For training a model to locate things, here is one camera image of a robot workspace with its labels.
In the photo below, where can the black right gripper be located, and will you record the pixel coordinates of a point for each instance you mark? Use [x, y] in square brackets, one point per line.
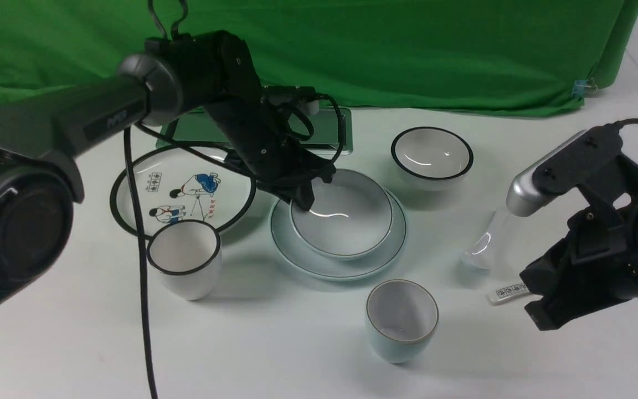
[595, 266]

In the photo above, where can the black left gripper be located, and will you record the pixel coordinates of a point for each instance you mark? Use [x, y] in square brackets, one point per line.
[268, 141]

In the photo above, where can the pale blue bowl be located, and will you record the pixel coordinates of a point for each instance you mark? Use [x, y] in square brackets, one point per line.
[350, 217]

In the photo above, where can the pale blue ceramic spoon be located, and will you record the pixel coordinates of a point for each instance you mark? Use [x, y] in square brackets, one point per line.
[488, 251]

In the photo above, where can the pale blue cup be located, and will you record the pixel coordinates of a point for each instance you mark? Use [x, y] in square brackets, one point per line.
[400, 319]

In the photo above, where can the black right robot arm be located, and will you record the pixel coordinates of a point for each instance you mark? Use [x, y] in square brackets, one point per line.
[595, 266]

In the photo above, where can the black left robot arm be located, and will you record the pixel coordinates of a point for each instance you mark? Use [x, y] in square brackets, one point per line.
[41, 138]

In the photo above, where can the white ceramic spoon with print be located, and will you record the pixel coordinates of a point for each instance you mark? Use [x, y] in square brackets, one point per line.
[509, 293]

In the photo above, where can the pale blue plate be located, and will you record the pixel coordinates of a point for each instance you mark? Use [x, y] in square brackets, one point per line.
[294, 253]

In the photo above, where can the black-rimmed illustrated white plate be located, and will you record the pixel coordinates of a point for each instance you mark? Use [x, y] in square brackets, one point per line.
[173, 186]

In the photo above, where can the black-rimmed white cup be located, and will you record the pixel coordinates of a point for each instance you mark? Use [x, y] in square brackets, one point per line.
[188, 258]

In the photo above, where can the black-rimmed white bowl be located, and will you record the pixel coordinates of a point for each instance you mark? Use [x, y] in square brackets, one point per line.
[431, 159]

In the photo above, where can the green backdrop cloth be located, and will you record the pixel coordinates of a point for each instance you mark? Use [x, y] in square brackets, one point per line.
[505, 58]

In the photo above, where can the blue binder clip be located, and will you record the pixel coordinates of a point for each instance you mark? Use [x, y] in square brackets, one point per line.
[582, 88]

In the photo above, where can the metal table cable hatch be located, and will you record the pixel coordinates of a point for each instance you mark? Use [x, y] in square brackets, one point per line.
[199, 128]

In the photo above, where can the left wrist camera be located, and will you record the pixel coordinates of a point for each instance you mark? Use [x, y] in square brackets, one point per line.
[305, 98]

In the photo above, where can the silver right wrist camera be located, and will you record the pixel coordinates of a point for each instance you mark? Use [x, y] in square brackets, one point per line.
[562, 169]

